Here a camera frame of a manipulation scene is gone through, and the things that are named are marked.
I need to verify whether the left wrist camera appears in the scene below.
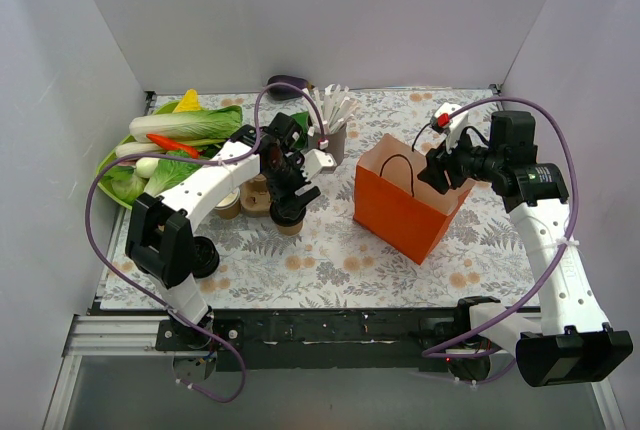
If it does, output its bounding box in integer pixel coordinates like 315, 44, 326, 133
301, 149, 337, 182

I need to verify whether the green pepper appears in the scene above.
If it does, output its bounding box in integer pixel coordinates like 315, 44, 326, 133
291, 111, 311, 136

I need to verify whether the stack of paper cups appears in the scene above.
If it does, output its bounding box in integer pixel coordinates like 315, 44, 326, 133
214, 188, 241, 220

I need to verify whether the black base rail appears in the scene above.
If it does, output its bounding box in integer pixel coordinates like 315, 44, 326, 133
154, 308, 514, 374

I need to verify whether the floral table mat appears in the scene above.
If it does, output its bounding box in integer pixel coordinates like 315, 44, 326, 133
99, 88, 544, 310

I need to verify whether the red chili pepper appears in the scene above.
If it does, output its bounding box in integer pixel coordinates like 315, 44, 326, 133
147, 134, 200, 159

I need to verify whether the yellow corn cob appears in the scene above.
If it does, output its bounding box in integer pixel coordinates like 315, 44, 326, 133
173, 88, 202, 113

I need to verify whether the white radish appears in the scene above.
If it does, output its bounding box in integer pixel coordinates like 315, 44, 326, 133
114, 141, 165, 160

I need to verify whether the green vegetable tray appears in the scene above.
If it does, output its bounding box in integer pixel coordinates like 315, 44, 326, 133
94, 99, 241, 211

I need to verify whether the orange paper bag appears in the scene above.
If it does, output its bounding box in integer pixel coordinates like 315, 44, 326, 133
354, 134, 475, 264

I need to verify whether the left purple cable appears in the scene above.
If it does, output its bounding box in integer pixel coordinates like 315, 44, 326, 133
84, 81, 329, 404

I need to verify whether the grey straw holder cup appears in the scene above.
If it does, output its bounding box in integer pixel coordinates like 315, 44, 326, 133
307, 125, 347, 166

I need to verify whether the purple cable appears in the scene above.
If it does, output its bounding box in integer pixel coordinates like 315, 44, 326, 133
422, 97, 581, 384
84, 81, 329, 404

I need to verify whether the green lettuce leaf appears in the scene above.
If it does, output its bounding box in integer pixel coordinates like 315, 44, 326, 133
143, 159, 200, 197

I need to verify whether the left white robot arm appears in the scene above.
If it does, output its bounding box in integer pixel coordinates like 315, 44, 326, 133
125, 113, 336, 350

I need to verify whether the napa cabbage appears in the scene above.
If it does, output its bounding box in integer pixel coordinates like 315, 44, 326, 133
129, 105, 243, 142

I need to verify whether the aluminium frame rail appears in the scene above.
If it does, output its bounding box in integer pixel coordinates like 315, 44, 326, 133
64, 313, 601, 357

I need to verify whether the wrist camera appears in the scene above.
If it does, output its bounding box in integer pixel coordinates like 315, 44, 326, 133
301, 149, 337, 182
431, 102, 468, 153

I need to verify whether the purple eggplant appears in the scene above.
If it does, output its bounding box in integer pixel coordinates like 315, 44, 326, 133
267, 75, 315, 101

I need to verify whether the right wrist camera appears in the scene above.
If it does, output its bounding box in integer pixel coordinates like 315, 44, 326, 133
431, 102, 468, 153

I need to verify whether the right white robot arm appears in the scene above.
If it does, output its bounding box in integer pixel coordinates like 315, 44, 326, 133
418, 110, 633, 387

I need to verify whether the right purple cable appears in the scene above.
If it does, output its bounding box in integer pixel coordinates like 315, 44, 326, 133
422, 97, 581, 384

